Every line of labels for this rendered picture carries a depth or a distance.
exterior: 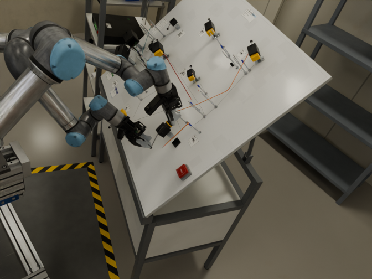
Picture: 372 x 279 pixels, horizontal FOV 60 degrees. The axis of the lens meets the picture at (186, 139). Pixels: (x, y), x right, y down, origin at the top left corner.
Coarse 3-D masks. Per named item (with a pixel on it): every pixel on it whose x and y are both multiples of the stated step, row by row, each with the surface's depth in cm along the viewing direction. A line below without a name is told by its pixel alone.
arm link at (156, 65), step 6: (150, 60) 135; (156, 60) 134; (162, 60) 134; (150, 66) 133; (156, 66) 132; (162, 66) 134; (150, 72) 133; (156, 72) 134; (162, 72) 135; (156, 78) 135; (162, 78) 137; (168, 78) 140; (156, 84) 139; (162, 84) 139
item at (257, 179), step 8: (240, 152) 184; (240, 160) 182; (248, 160) 177; (248, 168) 176; (248, 176) 176; (256, 176) 173; (256, 184) 170; (248, 192) 177; (256, 192) 176; (248, 200) 180
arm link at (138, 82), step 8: (128, 72) 134; (136, 72) 134; (144, 72) 133; (128, 80) 132; (136, 80) 131; (144, 80) 132; (152, 80) 134; (128, 88) 131; (136, 88) 131; (144, 88) 134
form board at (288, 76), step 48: (192, 0) 203; (240, 0) 178; (192, 48) 184; (240, 48) 163; (288, 48) 146; (144, 96) 191; (192, 96) 168; (240, 96) 150; (288, 96) 136; (240, 144) 140; (144, 192) 160
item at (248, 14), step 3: (246, 9) 172; (249, 9) 171; (243, 12) 173; (246, 12) 171; (249, 12) 170; (252, 12) 169; (243, 15) 172; (246, 15) 170; (249, 15) 169; (252, 15) 168; (255, 15) 166; (246, 18) 169; (249, 18) 168; (252, 18) 167; (249, 21) 167
